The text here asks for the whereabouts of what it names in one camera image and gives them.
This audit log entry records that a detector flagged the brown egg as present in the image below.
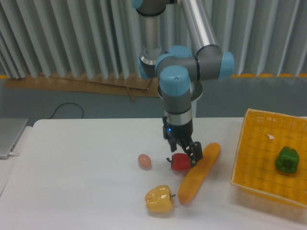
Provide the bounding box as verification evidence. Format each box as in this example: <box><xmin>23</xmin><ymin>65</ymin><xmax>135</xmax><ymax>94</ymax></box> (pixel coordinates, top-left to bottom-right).
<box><xmin>138</xmin><ymin>154</ymin><xmax>152</xmax><ymax>168</ymax></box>

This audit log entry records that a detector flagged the silver laptop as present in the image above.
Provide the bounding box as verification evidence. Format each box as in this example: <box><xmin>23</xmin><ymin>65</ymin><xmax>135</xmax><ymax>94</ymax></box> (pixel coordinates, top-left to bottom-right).
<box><xmin>0</xmin><ymin>118</ymin><xmax>28</xmax><ymax>160</ymax></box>

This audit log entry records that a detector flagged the green bell pepper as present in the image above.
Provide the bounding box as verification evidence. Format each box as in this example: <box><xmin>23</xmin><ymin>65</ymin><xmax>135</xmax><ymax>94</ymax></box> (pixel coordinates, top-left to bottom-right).
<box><xmin>275</xmin><ymin>146</ymin><xmax>300</xmax><ymax>174</ymax></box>

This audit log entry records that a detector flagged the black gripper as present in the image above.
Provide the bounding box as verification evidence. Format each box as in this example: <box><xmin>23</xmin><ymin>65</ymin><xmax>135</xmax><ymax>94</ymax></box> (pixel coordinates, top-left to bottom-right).
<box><xmin>162</xmin><ymin>116</ymin><xmax>203</xmax><ymax>167</ymax></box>

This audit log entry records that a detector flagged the red bell pepper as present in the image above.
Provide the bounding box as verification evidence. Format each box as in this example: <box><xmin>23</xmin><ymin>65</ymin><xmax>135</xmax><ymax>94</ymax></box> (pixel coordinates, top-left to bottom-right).
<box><xmin>166</xmin><ymin>153</ymin><xmax>190</xmax><ymax>171</ymax></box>

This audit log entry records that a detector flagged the black floor cable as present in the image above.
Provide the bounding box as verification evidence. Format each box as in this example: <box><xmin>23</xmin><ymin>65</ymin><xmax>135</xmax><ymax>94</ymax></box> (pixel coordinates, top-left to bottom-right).
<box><xmin>47</xmin><ymin>102</ymin><xmax>84</xmax><ymax>119</ymax></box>

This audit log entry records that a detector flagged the yellow bell pepper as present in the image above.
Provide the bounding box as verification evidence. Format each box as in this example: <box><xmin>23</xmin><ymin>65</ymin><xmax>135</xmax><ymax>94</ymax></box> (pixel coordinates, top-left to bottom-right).
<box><xmin>144</xmin><ymin>185</ymin><xmax>176</xmax><ymax>213</ymax></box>

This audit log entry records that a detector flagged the long orange bread loaf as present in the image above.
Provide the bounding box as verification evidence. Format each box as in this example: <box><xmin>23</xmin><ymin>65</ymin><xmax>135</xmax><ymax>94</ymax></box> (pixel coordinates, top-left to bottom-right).
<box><xmin>177</xmin><ymin>143</ymin><xmax>221</xmax><ymax>204</ymax></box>

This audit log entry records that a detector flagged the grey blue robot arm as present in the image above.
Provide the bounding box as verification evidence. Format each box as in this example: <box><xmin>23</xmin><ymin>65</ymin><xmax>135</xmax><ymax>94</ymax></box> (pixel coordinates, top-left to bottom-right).
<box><xmin>131</xmin><ymin>0</ymin><xmax>235</xmax><ymax>166</ymax></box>

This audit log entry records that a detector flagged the brown cardboard sheet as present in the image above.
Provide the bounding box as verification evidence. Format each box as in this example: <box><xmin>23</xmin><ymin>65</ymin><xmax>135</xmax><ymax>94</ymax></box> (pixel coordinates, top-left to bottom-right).
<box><xmin>5</xmin><ymin>72</ymin><xmax>159</xmax><ymax>101</ymax></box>

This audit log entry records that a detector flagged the yellow woven basket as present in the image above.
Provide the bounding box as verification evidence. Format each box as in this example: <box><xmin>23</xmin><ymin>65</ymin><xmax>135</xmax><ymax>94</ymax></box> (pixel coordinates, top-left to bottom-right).
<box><xmin>231</xmin><ymin>109</ymin><xmax>307</xmax><ymax>208</ymax></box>

